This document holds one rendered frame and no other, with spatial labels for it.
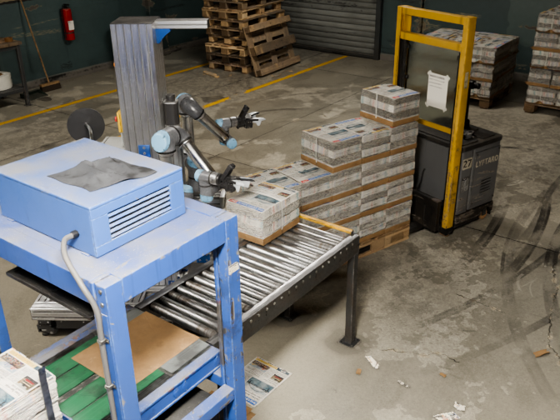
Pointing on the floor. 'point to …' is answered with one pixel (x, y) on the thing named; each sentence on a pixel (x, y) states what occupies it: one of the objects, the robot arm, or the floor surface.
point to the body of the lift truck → (475, 174)
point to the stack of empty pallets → (233, 33)
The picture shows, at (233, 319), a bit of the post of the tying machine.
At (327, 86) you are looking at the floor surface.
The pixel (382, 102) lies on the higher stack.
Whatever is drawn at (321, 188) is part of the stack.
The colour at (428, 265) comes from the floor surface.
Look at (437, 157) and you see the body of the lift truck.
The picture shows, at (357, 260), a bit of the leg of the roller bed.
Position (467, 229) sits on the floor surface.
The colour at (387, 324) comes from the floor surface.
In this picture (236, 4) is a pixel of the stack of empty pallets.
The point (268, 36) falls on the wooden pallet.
